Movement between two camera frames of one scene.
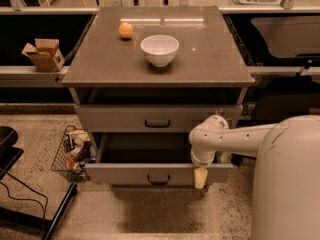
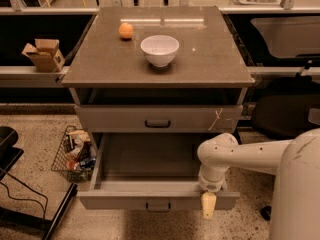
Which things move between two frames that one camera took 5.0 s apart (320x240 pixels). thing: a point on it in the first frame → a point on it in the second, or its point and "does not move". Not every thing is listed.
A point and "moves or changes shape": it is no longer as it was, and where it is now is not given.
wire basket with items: x=76 y=150 does not move
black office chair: x=284 y=97 does not move
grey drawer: x=148 y=159 moves or changes shape
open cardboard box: x=46 y=55 does not move
